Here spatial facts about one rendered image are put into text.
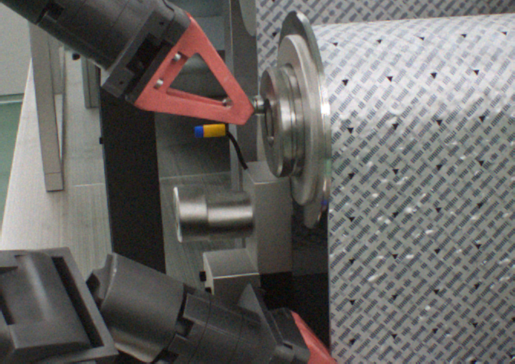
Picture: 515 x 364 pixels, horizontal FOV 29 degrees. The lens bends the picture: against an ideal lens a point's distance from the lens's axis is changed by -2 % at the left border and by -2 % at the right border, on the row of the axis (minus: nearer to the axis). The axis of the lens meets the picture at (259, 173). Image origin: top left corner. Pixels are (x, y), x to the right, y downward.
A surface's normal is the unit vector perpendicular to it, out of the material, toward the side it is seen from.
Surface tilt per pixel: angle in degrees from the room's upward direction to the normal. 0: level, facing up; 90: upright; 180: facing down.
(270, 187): 90
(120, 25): 78
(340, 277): 90
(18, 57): 90
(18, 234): 0
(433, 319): 90
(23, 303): 38
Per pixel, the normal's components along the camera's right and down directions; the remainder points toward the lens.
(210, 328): 0.42, -0.27
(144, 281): 0.50, -0.65
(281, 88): 0.09, -0.51
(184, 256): -0.04, -0.95
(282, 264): 0.18, 0.29
